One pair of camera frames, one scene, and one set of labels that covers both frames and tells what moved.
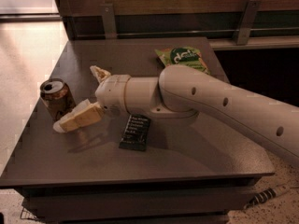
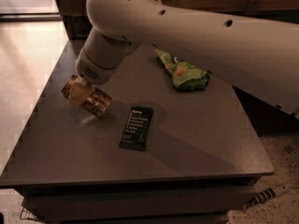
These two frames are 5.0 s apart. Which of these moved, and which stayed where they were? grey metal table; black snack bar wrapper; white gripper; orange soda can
Moved: orange soda can; white gripper
Stayed: grey metal table; black snack bar wrapper
